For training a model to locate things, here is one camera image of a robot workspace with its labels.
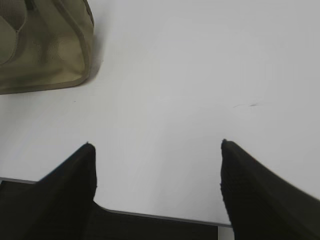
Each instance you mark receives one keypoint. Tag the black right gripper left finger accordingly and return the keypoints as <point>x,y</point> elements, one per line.
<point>55,208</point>

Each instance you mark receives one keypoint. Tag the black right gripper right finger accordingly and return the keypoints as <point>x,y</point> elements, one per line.
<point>260,204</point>

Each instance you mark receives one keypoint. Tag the khaki yellow canvas bag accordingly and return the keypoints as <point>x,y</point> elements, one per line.
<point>44,44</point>

